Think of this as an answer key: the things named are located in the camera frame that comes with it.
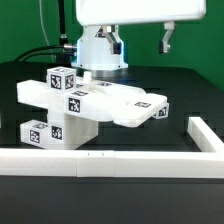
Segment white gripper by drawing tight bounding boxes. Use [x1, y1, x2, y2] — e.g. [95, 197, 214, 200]
[76, 0, 206, 55]

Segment white chair back frame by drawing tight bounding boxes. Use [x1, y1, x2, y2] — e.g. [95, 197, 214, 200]
[17, 76, 167, 128]

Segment white tagged cube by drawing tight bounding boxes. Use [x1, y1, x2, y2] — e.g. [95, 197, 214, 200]
[153, 104, 169, 119]
[46, 66, 76, 92]

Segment white chair seat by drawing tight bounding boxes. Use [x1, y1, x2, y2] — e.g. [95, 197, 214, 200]
[47, 110, 98, 150]

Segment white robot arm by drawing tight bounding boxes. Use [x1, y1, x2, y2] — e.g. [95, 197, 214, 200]
[72, 0, 206, 71]

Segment white U-shaped obstacle fence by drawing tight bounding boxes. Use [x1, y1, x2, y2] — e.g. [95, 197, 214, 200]
[0, 117, 224, 179]

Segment black cables with connector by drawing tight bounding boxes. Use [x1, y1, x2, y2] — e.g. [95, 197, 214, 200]
[13, 0, 78, 63]

